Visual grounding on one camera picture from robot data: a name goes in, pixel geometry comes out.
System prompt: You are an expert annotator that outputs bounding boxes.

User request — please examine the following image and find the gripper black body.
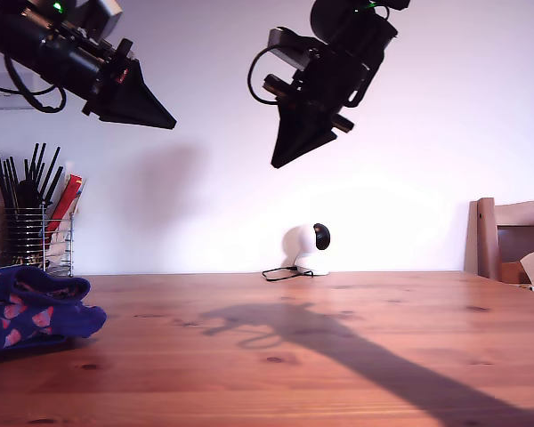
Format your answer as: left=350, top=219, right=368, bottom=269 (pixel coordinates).
left=47, top=37, right=135, bottom=120
left=263, top=44, right=384, bottom=134

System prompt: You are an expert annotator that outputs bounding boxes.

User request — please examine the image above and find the black chopstick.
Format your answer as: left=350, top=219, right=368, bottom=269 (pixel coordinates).
left=0, top=156, right=11, bottom=211
left=38, top=147, right=65, bottom=208
left=6, top=155, right=20, bottom=210
left=28, top=142, right=47, bottom=197

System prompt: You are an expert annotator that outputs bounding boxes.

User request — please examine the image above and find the red chopstick packet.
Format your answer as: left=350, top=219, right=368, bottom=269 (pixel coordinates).
left=45, top=173, right=87, bottom=236

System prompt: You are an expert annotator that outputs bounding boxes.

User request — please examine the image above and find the black round kitchen utensil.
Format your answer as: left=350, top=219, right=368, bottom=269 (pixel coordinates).
left=17, top=179, right=37, bottom=210

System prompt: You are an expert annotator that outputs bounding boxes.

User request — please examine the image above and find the wooden chair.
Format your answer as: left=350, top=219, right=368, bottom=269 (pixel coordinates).
left=464, top=197, right=534, bottom=284

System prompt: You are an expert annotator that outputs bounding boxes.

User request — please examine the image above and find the cardboard box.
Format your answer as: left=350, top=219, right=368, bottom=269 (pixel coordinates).
left=499, top=262, right=531, bottom=285

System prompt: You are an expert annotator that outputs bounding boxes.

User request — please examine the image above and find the thick black sleeved cable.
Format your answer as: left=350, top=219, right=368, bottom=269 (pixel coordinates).
left=4, top=57, right=68, bottom=114
left=344, top=57, right=380, bottom=109

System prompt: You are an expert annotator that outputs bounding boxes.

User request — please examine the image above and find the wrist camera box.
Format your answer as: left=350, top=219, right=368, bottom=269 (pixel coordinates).
left=268, top=26, right=322, bottom=72
left=73, top=0, right=124, bottom=45

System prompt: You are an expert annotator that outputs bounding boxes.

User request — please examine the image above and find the thin black camera cable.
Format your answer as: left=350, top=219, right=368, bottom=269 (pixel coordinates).
left=247, top=46, right=287, bottom=106

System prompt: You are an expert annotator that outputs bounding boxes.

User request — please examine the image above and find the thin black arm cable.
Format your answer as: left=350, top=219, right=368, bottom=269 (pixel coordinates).
left=0, top=78, right=58, bottom=96

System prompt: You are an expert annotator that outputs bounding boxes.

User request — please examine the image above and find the white security camera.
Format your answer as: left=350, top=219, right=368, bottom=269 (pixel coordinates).
left=282, top=222, right=333, bottom=277

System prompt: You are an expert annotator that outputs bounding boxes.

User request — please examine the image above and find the black security camera cable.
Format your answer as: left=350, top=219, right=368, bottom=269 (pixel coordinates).
left=262, top=266, right=315, bottom=284

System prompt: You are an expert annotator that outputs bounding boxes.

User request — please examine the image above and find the chrome wire utensil caddy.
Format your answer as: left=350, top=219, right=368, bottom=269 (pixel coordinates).
left=3, top=209, right=76, bottom=278

